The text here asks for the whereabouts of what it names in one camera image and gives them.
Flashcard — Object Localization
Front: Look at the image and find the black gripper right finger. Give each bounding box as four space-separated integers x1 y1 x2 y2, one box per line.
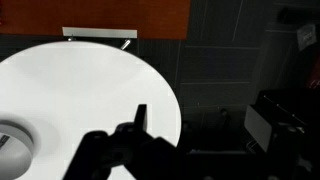
244 104 278 153

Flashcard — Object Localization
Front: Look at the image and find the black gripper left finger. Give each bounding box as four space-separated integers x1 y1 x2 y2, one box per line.
134 103 148 134

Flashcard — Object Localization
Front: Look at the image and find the grey white bowl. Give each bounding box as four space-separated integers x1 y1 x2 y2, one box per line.
0 119 35 180

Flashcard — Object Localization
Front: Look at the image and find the white table base frame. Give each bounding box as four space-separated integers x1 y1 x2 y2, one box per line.
62 26 138 51

